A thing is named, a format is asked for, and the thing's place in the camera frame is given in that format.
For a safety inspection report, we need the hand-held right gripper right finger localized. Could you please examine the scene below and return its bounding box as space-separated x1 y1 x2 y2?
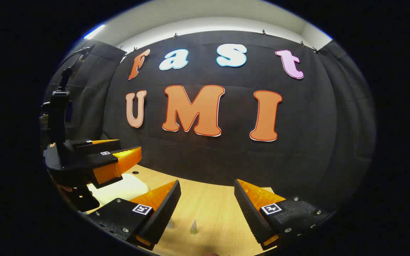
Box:
234 179 334 251

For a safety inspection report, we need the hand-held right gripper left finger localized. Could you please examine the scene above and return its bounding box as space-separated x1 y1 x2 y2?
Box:
87 180 182 251

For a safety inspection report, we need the pale yellow small suitcase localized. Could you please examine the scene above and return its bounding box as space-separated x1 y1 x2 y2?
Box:
88 173 151 206

